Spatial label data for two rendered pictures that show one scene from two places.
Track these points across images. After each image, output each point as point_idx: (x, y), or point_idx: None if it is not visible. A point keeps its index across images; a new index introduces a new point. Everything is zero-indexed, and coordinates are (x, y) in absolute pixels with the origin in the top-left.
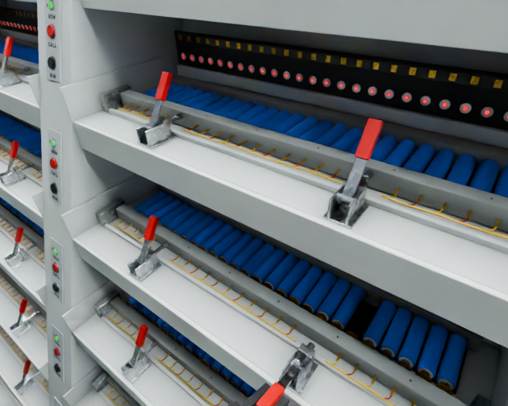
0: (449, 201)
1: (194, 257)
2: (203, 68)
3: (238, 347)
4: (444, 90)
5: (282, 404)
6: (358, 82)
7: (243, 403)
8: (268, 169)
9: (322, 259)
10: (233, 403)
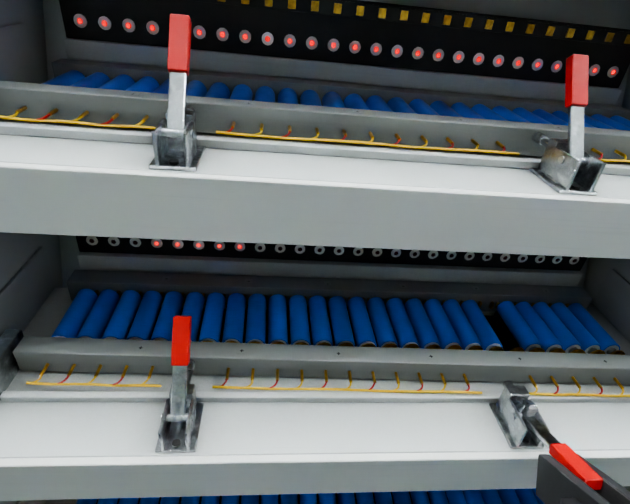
0: (620, 147)
1: (265, 359)
2: (134, 42)
3: (434, 445)
4: (518, 46)
5: (587, 462)
6: (420, 45)
7: (585, 490)
8: (413, 162)
9: (550, 253)
10: (567, 503)
